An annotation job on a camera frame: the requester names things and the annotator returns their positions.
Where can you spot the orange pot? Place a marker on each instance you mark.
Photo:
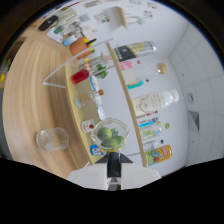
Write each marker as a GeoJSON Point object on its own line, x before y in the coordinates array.
{"type": "Point", "coordinates": [80, 47]}

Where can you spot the yellow printed drink can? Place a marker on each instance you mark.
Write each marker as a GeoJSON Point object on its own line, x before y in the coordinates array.
{"type": "Point", "coordinates": [159, 155]}

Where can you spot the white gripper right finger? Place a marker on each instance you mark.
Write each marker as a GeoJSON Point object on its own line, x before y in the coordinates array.
{"type": "Point", "coordinates": [136, 175]}

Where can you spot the glass jar with limes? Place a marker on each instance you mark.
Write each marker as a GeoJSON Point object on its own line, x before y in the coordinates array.
{"type": "Point", "coordinates": [110, 135]}

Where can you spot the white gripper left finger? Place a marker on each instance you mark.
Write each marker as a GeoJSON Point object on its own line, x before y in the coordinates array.
{"type": "Point", "coordinates": [91, 175]}

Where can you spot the wooden wall shelf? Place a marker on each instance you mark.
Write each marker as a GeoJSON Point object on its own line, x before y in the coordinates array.
{"type": "Point", "coordinates": [119, 16]}

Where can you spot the black pouch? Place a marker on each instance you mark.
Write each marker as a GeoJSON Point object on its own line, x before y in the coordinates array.
{"type": "Point", "coordinates": [47, 22]}

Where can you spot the clear bottle with cork lid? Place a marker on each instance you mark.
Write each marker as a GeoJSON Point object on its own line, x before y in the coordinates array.
{"type": "Point", "coordinates": [148, 71]}

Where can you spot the small teal bottle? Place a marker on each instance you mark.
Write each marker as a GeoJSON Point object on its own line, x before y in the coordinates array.
{"type": "Point", "coordinates": [136, 84]}

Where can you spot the clear bottle with green label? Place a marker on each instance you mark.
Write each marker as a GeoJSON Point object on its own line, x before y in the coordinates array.
{"type": "Point", "coordinates": [150, 132]}

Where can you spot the clear bottle with orange cap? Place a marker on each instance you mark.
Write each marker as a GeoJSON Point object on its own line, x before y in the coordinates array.
{"type": "Point", "coordinates": [86, 98]}

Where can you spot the green potted plant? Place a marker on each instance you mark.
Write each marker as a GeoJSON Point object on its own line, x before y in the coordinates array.
{"type": "Point", "coordinates": [102, 72]}

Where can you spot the small pink bottle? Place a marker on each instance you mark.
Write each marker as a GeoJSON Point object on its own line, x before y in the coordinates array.
{"type": "Point", "coordinates": [128, 65]}

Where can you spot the white tray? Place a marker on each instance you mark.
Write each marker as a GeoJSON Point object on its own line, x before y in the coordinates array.
{"type": "Point", "coordinates": [55, 34]}

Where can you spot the pale blue cup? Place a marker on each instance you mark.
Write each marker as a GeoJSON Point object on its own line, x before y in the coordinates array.
{"type": "Point", "coordinates": [70, 40]}

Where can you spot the large white bottle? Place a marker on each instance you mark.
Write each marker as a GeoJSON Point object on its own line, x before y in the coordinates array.
{"type": "Point", "coordinates": [153, 102]}

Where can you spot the clear glass tumbler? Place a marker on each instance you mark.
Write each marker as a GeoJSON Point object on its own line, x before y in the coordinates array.
{"type": "Point", "coordinates": [52, 139]}

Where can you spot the two-tier wooden shelf rack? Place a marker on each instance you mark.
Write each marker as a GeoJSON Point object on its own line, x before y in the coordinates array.
{"type": "Point", "coordinates": [120, 83]}

